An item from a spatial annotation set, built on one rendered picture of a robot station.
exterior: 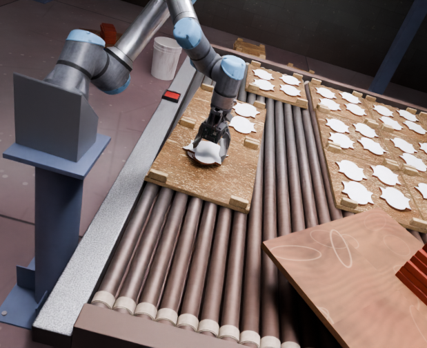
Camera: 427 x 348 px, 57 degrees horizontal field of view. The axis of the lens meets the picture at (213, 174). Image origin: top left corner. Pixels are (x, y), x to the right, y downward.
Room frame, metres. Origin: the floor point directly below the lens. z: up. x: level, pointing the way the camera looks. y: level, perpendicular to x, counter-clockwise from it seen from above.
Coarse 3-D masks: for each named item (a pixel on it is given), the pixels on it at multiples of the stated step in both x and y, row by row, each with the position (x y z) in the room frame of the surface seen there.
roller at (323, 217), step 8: (304, 112) 1.97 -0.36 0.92; (304, 120) 1.88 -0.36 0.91; (304, 128) 1.80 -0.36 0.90; (312, 136) 1.71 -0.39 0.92; (312, 144) 1.62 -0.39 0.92; (312, 152) 1.55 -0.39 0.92; (312, 160) 1.49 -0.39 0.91; (312, 168) 1.42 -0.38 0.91; (320, 168) 1.44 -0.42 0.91; (312, 176) 1.37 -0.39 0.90; (320, 176) 1.37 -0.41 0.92; (312, 184) 1.33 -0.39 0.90; (320, 184) 1.31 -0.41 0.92; (320, 192) 1.25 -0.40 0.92; (320, 200) 1.20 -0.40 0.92; (320, 208) 1.16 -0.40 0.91; (320, 216) 1.12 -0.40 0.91; (328, 216) 1.12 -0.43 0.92
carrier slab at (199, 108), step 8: (200, 88) 1.80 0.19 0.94; (200, 96) 1.71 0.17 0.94; (208, 96) 1.74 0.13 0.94; (192, 104) 1.60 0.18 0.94; (200, 104) 1.63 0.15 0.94; (208, 104) 1.66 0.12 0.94; (184, 112) 1.51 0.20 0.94; (192, 112) 1.53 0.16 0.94; (200, 112) 1.55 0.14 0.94; (208, 112) 1.58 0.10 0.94; (232, 112) 1.66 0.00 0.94; (264, 112) 1.77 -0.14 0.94; (200, 120) 1.48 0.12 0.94; (256, 120) 1.65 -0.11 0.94; (264, 120) 1.68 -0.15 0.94; (232, 128) 1.50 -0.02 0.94; (256, 128) 1.57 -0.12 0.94; (232, 136) 1.43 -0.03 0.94; (240, 136) 1.45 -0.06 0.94; (248, 136) 1.48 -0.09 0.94; (256, 136) 1.50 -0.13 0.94
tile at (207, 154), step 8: (200, 144) 1.23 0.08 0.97; (208, 144) 1.25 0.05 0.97; (216, 144) 1.27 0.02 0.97; (192, 152) 1.17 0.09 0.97; (200, 152) 1.18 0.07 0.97; (208, 152) 1.20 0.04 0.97; (216, 152) 1.21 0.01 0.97; (200, 160) 1.13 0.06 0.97; (208, 160) 1.15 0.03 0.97; (216, 160) 1.16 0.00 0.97
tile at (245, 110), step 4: (240, 104) 1.74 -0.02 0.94; (244, 104) 1.76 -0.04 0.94; (248, 104) 1.77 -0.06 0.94; (232, 108) 1.69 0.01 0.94; (236, 108) 1.68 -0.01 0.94; (240, 108) 1.70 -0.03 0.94; (244, 108) 1.71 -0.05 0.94; (248, 108) 1.73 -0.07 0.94; (252, 108) 1.74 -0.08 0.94; (236, 112) 1.65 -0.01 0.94; (240, 112) 1.66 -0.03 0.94; (244, 112) 1.68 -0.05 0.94; (248, 112) 1.69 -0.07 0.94; (252, 112) 1.70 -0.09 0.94; (256, 112) 1.72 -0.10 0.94; (240, 116) 1.64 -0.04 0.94; (244, 116) 1.64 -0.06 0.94; (248, 116) 1.65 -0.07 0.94; (252, 116) 1.66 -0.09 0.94
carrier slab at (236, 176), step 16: (176, 128) 1.35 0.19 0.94; (176, 144) 1.24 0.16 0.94; (240, 144) 1.39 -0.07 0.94; (160, 160) 1.11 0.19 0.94; (176, 160) 1.14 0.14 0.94; (192, 160) 1.17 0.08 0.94; (224, 160) 1.23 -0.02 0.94; (240, 160) 1.27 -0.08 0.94; (256, 160) 1.30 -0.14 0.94; (176, 176) 1.05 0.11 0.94; (192, 176) 1.08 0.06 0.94; (208, 176) 1.10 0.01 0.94; (224, 176) 1.13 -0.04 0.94; (240, 176) 1.16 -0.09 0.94; (192, 192) 0.99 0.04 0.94; (208, 192) 1.02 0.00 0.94; (224, 192) 1.04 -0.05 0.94; (240, 192) 1.07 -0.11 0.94; (240, 208) 0.99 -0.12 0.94
